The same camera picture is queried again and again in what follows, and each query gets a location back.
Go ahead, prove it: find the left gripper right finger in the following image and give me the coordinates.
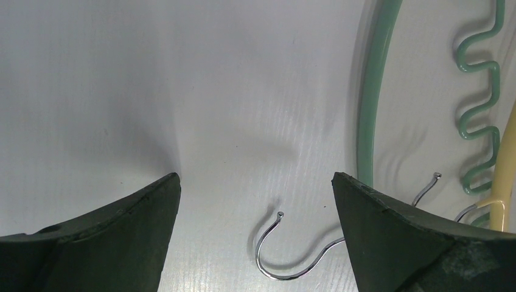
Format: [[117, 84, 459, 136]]
[[332, 173, 515, 291]]

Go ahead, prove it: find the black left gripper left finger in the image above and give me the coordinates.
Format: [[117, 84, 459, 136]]
[[1, 173, 181, 291]]

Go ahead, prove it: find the pale yellow plastic hanger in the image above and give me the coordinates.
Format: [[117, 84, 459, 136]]
[[411, 100, 516, 235]]

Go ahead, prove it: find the dark green plastic hanger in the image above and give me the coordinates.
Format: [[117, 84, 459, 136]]
[[255, 0, 506, 281]]

